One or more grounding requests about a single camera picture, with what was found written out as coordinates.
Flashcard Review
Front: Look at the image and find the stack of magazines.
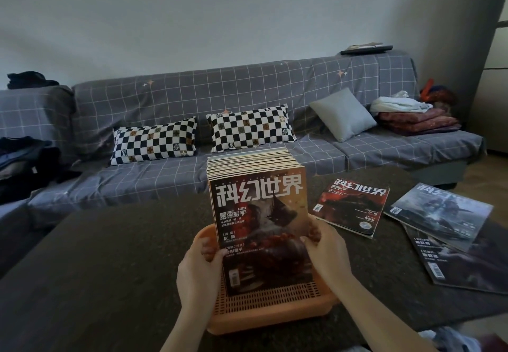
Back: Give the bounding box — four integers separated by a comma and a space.
206, 147, 315, 298

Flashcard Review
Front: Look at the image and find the red cover magazine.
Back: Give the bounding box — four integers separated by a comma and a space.
309, 177, 391, 240

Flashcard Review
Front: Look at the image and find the plain grey cushion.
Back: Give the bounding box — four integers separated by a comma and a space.
309, 88, 378, 143

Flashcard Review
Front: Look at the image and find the red folded blanket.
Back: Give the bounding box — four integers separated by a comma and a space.
376, 108, 462, 137

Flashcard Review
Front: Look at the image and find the black flat tray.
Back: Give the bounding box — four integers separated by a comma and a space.
340, 45, 394, 56

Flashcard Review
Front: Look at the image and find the pile of dark clothes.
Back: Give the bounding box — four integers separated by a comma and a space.
0, 136, 83, 206

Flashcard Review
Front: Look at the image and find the grey checked sofa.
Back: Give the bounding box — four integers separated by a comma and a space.
0, 51, 487, 278

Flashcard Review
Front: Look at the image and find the orange red plush toy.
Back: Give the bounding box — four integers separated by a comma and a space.
419, 78, 458, 107

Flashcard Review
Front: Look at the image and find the white folded cloth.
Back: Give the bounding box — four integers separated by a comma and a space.
369, 90, 433, 115

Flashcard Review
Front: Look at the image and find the orange plastic basket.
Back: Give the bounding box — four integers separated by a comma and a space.
192, 223, 341, 336

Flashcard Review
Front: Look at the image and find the beige cabinet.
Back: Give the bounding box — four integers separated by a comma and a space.
467, 4, 508, 155

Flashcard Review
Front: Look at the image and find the dark cover magazine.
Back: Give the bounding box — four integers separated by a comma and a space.
402, 221, 508, 295

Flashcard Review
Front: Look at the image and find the black white checkered pillow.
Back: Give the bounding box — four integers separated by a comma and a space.
206, 104, 297, 153
110, 116, 198, 166

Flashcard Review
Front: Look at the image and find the person's left hand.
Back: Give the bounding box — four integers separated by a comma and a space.
176, 236, 229, 322

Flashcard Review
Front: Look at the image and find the dark folded garment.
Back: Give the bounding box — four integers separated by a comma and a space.
7, 71, 60, 90

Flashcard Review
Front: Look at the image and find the person's right forearm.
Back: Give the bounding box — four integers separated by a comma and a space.
333, 278, 439, 352

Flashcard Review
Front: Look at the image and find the grey-blue cover magazine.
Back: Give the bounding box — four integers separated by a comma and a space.
383, 183, 494, 253

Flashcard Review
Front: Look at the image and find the person's left forearm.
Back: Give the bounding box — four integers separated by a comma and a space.
160, 311, 216, 352

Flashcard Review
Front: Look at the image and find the person's light clothing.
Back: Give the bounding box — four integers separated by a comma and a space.
419, 325, 508, 352

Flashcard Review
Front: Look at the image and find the person's right hand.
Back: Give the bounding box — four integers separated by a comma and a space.
300, 217, 355, 298

